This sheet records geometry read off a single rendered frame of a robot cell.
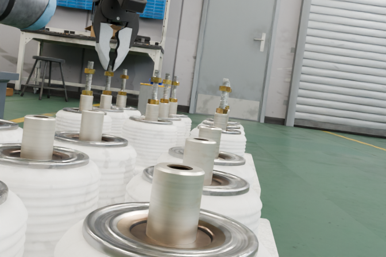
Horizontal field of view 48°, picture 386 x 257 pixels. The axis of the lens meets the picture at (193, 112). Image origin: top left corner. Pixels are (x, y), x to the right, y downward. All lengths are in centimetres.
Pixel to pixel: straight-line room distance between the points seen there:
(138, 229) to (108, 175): 21
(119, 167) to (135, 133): 30
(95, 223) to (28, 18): 89
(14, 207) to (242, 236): 11
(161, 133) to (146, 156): 5
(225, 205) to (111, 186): 17
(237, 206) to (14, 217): 13
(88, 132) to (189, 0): 546
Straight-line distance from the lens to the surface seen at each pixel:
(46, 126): 33
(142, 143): 71
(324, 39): 601
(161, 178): 18
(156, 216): 19
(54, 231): 31
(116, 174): 42
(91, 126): 43
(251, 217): 29
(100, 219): 20
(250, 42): 584
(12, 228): 22
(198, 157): 30
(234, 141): 70
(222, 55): 578
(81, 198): 31
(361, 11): 622
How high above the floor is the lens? 31
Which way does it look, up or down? 3 degrees down
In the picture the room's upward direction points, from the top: 7 degrees clockwise
